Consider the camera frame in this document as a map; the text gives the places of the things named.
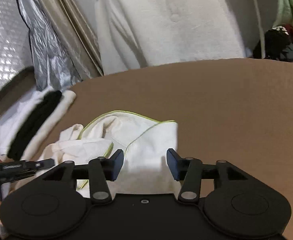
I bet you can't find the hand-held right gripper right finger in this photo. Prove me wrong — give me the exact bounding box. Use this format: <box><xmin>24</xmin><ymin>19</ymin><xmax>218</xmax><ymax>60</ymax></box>
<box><xmin>166</xmin><ymin>148</ymin><xmax>249</xmax><ymax>203</ymax></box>

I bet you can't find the grey hanging garment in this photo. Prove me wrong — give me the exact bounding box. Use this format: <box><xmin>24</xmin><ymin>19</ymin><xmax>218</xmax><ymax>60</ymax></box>
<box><xmin>218</xmin><ymin>0</ymin><xmax>280</xmax><ymax>59</ymax></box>

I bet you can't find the dark metal rail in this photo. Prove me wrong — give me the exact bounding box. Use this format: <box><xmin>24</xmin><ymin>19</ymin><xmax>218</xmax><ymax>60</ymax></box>
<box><xmin>0</xmin><ymin>66</ymin><xmax>37</xmax><ymax>130</ymax></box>

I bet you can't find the folded cream garment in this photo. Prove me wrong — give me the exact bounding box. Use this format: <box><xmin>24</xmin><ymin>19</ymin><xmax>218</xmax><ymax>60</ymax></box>
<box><xmin>19</xmin><ymin>90</ymin><xmax>77</xmax><ymax>160</ymax></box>

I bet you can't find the cream garment with green trim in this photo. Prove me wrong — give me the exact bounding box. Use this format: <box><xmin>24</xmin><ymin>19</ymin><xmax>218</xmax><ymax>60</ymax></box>
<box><xmin>38</xmin><ymin>110</ymin><xmax>179</xmax><ymax>198</ymax></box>

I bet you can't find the beige curtain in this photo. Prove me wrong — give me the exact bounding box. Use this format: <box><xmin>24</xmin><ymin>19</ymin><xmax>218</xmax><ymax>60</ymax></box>
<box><xmin>33</xmin><ymin>0</ymin><xmax>104</xmax><ymax>79</ymax></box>

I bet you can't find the silver foil curtain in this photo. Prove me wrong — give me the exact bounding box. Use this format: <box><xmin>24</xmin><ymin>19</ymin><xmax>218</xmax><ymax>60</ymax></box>
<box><xmin>10</xmin><ymin>0</ymin><xmax>84</xmax><ymax>92</ymax></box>

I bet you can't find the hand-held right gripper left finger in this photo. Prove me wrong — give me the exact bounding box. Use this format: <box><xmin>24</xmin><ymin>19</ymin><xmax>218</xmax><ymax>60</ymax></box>
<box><xmin>41</xmin><ymin>149</ymin><xmax>124</xmax><ymax>204</ymax></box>

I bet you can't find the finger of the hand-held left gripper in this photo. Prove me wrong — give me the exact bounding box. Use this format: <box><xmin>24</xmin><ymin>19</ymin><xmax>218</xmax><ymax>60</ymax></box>
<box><xmin>0</xmin><ymin>158</ymin><xmax>55</xmax><ymax>173</ymax></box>
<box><xmin>1</xmin><ymin>171</ymin><xmax>38</xmax><ymax>182</ymax></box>

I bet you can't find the black bundled garment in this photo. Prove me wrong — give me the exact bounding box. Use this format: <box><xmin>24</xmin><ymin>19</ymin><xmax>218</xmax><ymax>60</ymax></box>
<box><xmin>253</xmin><ymin>25</ymin><xmax>293</xmax><ymax>63</ymax></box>

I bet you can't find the white hanging coat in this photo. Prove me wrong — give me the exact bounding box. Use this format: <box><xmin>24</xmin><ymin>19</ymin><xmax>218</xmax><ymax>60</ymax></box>
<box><xmin>66</xmin><ymin>0</ymin><xmax>248</xmax><ymax>74</ymax></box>

